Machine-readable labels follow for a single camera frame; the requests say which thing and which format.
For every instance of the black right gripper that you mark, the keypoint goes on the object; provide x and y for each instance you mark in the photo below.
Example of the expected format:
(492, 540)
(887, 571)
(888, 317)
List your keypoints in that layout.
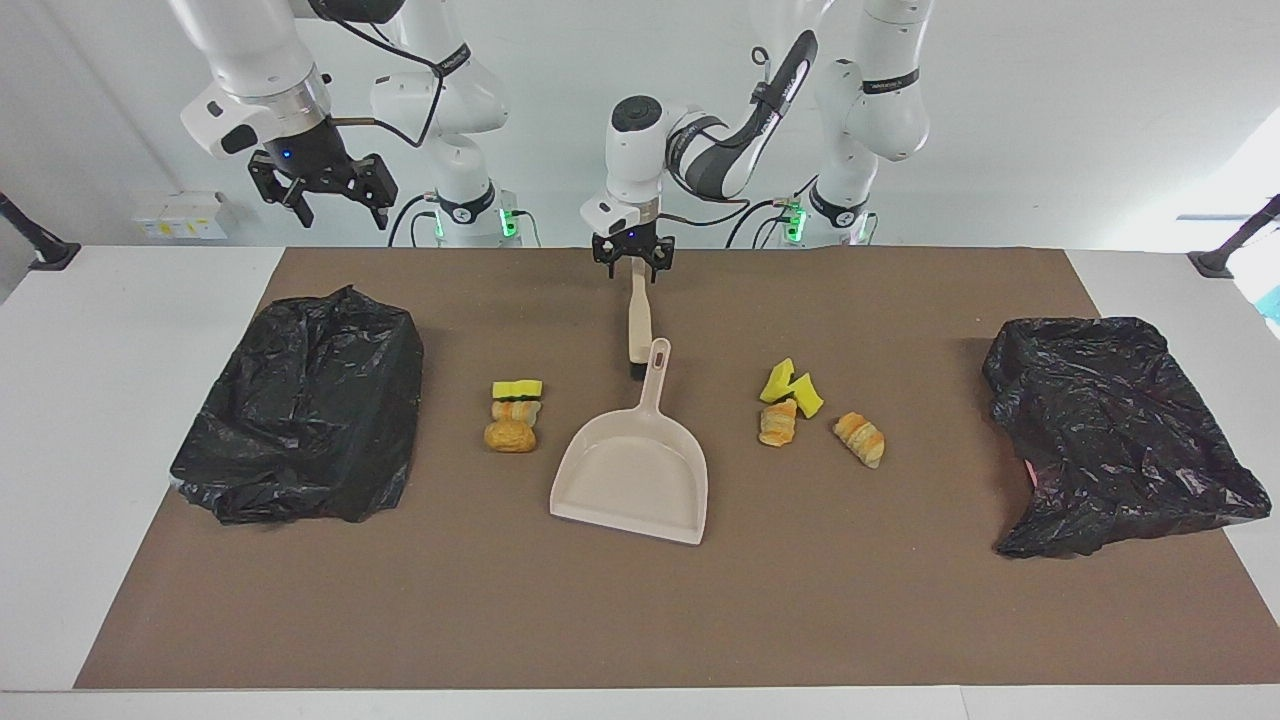
(312, 160)

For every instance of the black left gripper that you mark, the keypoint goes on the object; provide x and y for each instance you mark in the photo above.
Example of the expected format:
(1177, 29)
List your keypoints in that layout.
(630, 245)

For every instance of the beige hand brush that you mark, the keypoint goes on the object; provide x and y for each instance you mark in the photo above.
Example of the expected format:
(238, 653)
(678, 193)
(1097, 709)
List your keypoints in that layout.
(639, 320)

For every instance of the yellow green sponge piece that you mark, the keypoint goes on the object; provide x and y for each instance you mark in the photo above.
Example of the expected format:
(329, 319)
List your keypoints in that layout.
(808, 398)
(517, 387)
(776, 383)

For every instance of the striped croissant toy piece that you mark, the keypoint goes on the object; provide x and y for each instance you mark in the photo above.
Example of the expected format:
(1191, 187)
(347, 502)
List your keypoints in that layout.
(777, 425)
(860, 438)
(515, 410)

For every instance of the brown round bread toy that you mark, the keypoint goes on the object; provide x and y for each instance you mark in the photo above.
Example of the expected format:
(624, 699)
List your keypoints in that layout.
(510, 437)

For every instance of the beige plastic dustpan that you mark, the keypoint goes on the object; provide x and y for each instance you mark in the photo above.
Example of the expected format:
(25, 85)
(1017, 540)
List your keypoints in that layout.
(630, 480)

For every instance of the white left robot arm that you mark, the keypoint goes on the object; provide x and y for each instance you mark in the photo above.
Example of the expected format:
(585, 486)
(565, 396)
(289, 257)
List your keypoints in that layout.
(870, 100)

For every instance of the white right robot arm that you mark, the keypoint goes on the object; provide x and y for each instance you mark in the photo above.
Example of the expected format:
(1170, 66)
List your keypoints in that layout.
(250, 60)

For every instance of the black bag lined bin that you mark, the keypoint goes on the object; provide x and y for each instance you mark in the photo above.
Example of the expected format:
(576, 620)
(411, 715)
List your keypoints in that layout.
(1120, 440)
(300, 420)

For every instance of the brown table mat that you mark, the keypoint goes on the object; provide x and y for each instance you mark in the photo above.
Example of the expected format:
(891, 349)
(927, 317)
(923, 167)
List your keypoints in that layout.
(640, 620)

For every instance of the cyan object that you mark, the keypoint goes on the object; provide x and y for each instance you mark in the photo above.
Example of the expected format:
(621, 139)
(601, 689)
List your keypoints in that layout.
(1272, 305)

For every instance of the white wall power box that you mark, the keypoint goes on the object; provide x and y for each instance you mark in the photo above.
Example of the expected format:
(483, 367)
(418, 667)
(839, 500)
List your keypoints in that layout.
(180, 215)

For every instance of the black camera stand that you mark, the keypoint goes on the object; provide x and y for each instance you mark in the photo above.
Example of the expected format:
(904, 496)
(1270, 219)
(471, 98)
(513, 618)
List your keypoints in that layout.
(1235, 240)
(25, 225)

